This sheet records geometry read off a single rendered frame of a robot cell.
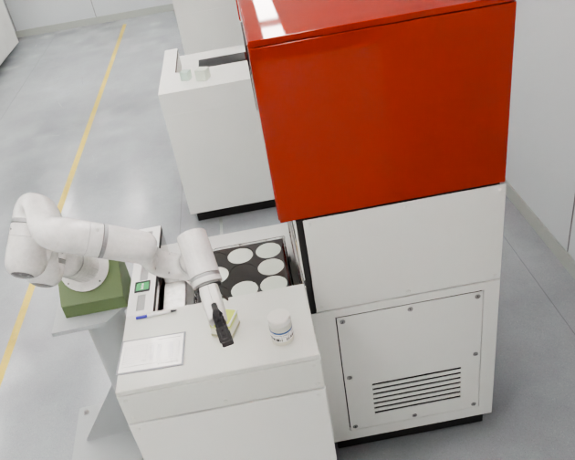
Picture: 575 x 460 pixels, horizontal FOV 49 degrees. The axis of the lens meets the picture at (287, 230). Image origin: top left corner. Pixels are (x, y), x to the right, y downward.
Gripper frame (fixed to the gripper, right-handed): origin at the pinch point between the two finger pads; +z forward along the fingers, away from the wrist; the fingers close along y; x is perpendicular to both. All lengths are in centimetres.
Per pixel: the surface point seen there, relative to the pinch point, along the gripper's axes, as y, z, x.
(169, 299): -63, -30, -17
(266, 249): -71, -38, 24
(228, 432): -44, 22, -10
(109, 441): -141, 7, -70
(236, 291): -57, -23, 7
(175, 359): -29.9, -3.8, -17.5
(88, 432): -146, -1, -80
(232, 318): -28.3, -9.7, 3.0
